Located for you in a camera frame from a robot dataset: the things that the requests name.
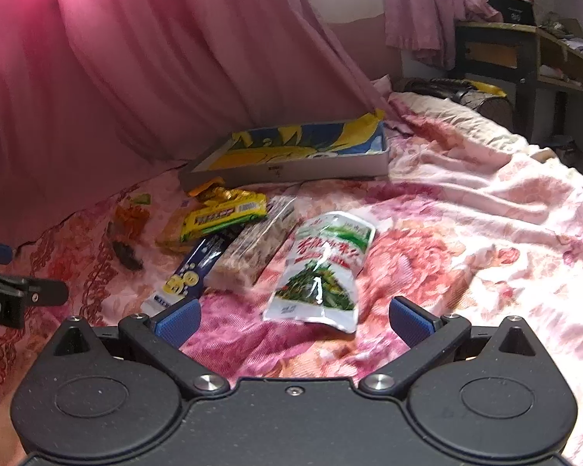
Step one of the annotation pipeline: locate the pink floral bedsheet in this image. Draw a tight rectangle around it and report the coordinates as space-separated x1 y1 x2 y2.
0 94 583 465

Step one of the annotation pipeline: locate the gold foil wrapper snack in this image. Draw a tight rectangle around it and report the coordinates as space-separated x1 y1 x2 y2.
188 177 247 206

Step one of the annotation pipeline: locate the white green seaweed snack pouch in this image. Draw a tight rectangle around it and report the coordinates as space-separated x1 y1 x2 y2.
263 212 376 334

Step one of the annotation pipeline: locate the large pink curtain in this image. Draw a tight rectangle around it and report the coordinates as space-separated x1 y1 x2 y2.
0 0 381 246

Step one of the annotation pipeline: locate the clear cracker pack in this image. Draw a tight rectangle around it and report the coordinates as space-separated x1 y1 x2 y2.
155 206 195 255

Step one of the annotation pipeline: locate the orange clear snack bag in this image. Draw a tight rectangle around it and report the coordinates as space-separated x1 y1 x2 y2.
106 193 151 246

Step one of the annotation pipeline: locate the dark blue snack stick pack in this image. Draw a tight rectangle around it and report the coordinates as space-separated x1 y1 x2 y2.
141 228 241 316

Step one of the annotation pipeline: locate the black wooden desk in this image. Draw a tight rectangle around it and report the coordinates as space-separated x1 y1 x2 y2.
452 22 583 140

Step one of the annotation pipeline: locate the dark dried meat snack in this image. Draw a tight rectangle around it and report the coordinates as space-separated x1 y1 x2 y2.
111 240 143 271

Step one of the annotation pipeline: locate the colourful cardboard tray box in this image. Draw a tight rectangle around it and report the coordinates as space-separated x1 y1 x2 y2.
179 111 389 191

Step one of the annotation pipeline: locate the yellow snack bar pack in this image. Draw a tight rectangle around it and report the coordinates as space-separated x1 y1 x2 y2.
180 193 267 242

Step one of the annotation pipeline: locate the black box with number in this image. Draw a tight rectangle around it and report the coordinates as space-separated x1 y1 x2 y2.
487 0 536 26

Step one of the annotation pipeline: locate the yellow item behind handbag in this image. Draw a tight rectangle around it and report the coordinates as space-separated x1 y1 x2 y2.
463 79 508 98

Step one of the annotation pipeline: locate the clear nut bar pack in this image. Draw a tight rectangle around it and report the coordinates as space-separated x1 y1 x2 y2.
205 195 298 292

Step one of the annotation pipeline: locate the small purple curtain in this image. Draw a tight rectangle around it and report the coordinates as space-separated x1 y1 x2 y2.
383 0 502 70

